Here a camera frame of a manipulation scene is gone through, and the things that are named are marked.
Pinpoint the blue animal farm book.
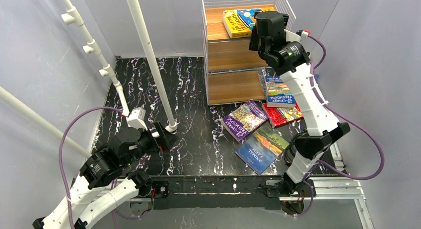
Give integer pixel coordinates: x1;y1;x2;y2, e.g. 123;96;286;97
236;124;289;175

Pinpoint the blue 91-storey treehouse book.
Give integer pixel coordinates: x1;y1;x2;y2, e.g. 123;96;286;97
265;76;296;108

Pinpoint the orange 130-storey treehouse book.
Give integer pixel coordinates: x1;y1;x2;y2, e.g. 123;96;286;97
222;8;263;39

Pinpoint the red treehouse book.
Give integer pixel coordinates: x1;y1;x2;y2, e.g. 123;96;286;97
262;103;303;128

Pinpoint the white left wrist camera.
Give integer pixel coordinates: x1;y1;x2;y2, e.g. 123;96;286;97
127;107;148;130

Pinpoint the white wire wooden shelf rack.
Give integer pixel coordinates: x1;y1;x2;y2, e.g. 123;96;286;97
202;0;296;105

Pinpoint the purple 52-storey treehouse book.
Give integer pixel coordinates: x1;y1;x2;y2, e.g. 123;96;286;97
222;100;269;142

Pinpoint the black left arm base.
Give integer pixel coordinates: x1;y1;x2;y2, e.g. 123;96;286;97
136;177;169;199

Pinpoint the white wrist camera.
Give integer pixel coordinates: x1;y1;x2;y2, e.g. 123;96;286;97
285;30;310;43
127;107;148;130

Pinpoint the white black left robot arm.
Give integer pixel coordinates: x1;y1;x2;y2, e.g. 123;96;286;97
32;122;178;229

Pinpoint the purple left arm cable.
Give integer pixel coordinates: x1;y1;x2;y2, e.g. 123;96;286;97
58;106;152;229

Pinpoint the white pvc pipe frame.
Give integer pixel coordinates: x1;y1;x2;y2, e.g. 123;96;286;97
0;0;177;158

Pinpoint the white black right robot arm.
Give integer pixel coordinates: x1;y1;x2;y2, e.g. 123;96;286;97
249;11;351;192

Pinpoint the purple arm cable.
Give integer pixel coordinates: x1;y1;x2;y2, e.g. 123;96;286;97
58;106;152;229
296;35;385;217

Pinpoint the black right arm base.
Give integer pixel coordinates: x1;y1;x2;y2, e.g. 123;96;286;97
257;179;316;218

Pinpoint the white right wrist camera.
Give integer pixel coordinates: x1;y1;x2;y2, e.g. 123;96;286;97
285;30;310;43

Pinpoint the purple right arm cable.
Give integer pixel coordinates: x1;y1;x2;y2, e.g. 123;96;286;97
296;35;385;217

